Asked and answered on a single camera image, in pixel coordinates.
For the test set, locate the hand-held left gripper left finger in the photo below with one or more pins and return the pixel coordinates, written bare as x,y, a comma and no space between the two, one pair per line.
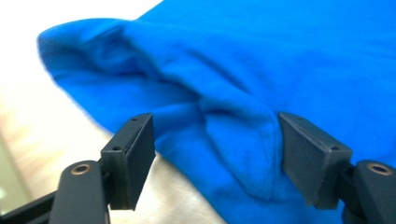
130,161

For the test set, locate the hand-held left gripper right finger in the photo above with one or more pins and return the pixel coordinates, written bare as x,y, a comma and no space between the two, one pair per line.
314,161

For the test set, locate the blue T-shirt with white print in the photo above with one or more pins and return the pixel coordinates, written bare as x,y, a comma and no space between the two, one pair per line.
249,62

